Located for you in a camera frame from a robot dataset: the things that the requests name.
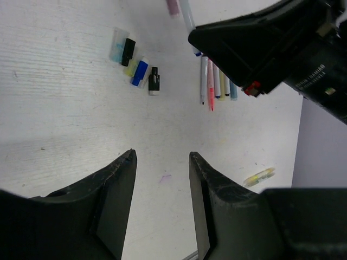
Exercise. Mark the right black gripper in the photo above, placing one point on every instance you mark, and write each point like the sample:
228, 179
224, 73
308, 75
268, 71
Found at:
258, 51

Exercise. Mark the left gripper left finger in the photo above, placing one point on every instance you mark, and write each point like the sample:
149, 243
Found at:
87, 219

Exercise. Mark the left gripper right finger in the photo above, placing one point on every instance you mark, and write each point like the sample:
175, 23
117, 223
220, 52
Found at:
224, 212

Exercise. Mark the black cap whiteboard marker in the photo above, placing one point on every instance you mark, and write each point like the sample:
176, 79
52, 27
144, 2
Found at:
227, 86

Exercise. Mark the yellow highlighter pen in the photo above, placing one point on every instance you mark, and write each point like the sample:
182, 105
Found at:
222, 85

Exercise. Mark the blue pen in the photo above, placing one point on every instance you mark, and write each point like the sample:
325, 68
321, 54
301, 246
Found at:
233, 91

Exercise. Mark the white marker blue cap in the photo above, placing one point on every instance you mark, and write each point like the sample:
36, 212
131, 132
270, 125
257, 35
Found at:
217, 88

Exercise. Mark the pink highlighter pen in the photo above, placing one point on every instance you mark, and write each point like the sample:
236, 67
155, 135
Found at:
210, 84

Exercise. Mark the white marker black cap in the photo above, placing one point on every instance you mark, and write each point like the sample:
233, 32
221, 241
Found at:
204, 78

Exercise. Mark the yellow highlighter cap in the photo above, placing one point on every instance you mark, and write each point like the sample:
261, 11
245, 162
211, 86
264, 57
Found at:
131, 68

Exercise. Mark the clear blue pen cap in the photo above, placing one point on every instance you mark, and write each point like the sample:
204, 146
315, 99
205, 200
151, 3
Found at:
118, 43

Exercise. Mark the yellow highlighter near front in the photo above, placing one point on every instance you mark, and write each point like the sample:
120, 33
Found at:
259, 177

